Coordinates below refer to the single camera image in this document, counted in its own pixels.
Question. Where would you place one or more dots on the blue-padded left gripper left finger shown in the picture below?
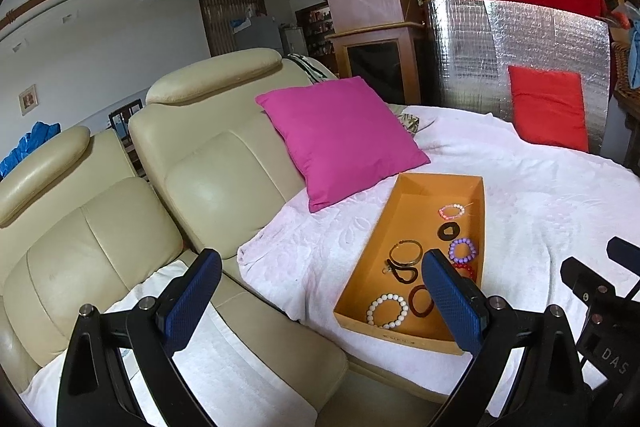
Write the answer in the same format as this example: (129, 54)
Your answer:
(184, 300)

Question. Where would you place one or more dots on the cream leather recliner near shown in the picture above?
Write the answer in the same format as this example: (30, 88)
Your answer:
(79, 226)

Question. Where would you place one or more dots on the white towel on seat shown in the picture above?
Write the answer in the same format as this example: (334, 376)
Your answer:
(234, 386)

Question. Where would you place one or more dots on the orange cardboard tray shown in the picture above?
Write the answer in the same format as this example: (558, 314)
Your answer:
(374, 302)

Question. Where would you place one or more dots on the red pillow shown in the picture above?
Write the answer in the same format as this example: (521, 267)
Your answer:
(549, 107)

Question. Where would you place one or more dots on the dark red bangle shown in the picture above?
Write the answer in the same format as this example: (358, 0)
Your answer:
(415, 291)

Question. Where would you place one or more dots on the thin metal wire bangle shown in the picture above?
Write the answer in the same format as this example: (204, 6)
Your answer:
(406, 253)

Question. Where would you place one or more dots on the black scrunchie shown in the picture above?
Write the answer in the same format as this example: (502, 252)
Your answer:
(448, 231)

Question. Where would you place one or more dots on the cream leather recliner far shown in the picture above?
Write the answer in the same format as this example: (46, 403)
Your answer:
(210, 151)

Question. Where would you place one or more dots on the cream leather recliner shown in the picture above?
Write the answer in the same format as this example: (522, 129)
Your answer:
(210, 151)
(79, 226)

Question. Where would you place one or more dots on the wicker basket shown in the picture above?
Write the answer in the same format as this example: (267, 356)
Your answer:
(628, 99)

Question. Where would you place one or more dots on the magenta pillow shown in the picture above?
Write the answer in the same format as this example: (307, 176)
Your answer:
(341, 137)

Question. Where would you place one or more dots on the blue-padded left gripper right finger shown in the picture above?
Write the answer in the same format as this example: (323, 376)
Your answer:
(459, 301)

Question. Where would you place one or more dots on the silver foil insulation panel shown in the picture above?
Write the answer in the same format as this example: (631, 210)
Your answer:
(475, 41)

